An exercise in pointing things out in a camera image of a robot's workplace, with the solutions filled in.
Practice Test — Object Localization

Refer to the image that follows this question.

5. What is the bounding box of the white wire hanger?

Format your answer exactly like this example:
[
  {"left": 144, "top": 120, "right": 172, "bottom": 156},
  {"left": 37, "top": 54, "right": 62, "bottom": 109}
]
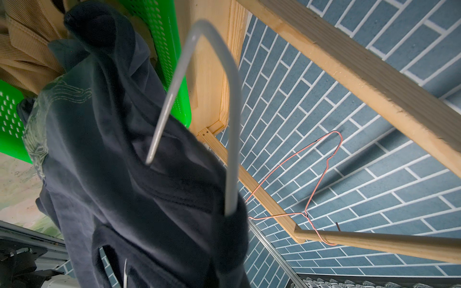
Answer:
[{"left": 145, "top": 19, "right": 243, "bottom": 217}]

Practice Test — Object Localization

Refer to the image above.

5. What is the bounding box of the pink wire hanger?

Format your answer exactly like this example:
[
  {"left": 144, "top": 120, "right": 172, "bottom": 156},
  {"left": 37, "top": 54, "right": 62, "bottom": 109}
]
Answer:
[{"left": 244, "top": 130, "right": 344, "bottom": 247}]

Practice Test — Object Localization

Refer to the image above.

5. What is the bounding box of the dark grey tank top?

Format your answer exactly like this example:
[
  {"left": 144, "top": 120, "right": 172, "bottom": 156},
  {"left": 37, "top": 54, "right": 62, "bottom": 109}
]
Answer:
[{"left": 17, "top": 1, "right": 250, "bottom": 288}]

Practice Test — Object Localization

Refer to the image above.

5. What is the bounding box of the tan tank top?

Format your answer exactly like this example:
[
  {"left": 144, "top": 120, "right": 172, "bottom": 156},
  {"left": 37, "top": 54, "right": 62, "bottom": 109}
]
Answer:
[{"left": 1, "top": 1, "right": 79, "bottom": 95}]

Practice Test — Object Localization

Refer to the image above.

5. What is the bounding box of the green plastic basket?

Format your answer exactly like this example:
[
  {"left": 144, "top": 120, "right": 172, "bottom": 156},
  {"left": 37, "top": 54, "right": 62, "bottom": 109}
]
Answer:
[{"left": 1, "top": 1, "right": 181, "bottom": 163}]

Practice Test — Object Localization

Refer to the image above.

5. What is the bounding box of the wooden clothes rack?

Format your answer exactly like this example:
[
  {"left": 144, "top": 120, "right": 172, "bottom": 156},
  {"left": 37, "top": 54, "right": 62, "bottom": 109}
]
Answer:
[{"left": 174, "top": 1, "right": 461, "bottom": 264}]

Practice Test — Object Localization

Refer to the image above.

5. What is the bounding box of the floral table mat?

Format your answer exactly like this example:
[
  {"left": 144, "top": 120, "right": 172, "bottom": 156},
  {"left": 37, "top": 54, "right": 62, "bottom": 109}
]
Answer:
[{"left": 1, "top": 154, "right": 63, "bottom": 239}]

